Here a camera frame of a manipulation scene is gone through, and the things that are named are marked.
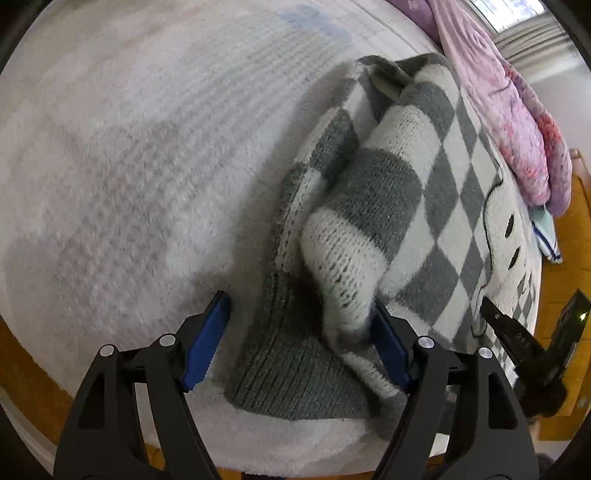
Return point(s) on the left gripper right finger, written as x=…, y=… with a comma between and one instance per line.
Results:
x=462, y=419

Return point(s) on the grey white checkered sweater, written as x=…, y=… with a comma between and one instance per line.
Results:
x=397, y=198

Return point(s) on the light blue striped pillow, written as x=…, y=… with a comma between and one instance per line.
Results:
x=545, y=234

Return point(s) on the purple pink floral quilt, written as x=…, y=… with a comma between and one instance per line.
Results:
x=525, y=133

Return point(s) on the white floral bed sheet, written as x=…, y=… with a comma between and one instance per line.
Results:
x=143, y=144

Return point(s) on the right grey curtain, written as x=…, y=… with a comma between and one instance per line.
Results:
x=539, y=48

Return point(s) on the window with white frame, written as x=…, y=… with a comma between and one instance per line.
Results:
x=501, y=15

